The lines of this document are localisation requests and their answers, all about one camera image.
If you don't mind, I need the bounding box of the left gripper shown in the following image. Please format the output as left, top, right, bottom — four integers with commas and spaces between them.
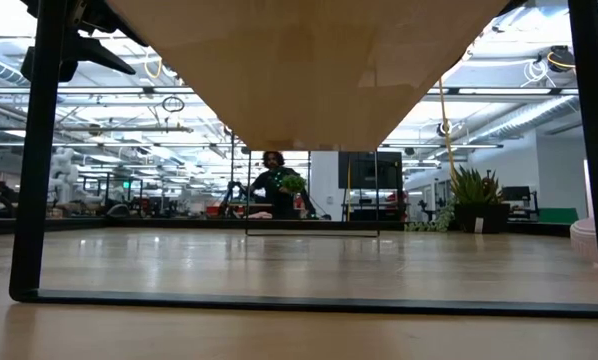
21, 0, 149, 84

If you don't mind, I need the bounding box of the pink slide sandal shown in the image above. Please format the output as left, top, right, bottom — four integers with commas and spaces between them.
570, 215, 598, 265

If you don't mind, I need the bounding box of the person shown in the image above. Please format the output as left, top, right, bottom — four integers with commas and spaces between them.
246, 151, 318, 220

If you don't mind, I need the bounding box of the small leafy green plant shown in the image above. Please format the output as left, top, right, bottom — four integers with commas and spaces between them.
280, 173, 308, 195

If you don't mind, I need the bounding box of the pale green vine sprig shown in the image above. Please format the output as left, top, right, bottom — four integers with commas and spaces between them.
403, 202, 456, 233

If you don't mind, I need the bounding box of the potted green succulent plant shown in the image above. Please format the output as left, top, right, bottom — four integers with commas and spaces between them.
450, 166, 511, 235

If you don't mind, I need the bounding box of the black desk monitor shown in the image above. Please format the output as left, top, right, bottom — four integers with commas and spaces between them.
501, 185, 540, 222

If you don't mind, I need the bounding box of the green panel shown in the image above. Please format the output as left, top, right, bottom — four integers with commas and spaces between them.
538, 207, 579, 225

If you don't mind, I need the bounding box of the black aluminium rig frame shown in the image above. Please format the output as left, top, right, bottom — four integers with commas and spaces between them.
0, 215, 573, 239

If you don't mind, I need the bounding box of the wooden shelf with black frame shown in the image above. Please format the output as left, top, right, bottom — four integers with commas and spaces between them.
8, 0, 598, 320

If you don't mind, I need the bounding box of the large black wall screen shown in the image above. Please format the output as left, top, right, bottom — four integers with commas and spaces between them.
337, 151, 404, 190

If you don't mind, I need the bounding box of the yellow cable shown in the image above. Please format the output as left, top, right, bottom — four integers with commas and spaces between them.
437, 73, 459, 182

